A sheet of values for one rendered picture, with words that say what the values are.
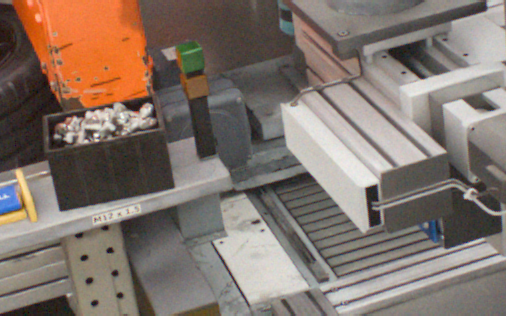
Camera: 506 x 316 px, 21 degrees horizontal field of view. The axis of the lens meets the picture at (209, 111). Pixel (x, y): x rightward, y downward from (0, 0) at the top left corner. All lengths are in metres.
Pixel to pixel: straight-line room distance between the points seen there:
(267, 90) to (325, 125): 1.27
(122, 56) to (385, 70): 0.68
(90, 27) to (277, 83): 0.83
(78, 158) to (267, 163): 0.80
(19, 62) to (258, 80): 0.64
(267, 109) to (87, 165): 0.83
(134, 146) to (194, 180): 0.13
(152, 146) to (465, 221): 0.57
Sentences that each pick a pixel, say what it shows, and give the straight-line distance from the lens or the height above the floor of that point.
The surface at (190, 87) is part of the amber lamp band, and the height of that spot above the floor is 0.60.
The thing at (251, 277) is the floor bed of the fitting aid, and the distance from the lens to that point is 2.67.
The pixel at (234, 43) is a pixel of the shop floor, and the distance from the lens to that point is 3.88.
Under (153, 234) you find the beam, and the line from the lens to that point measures 2.76.
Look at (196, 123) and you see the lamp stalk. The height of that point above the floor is 0.52.
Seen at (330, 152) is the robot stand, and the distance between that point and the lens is 1.72.
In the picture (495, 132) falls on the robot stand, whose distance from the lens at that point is 1.64.
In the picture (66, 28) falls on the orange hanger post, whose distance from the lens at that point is 2.33.
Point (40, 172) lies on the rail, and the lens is 2.53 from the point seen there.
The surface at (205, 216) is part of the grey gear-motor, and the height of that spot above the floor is 0.13.
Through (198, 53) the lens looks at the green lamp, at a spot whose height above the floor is 0.65.
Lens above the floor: 1.56
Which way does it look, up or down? 26 degrees down
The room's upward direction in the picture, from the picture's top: 10 degrees counter-clockwise
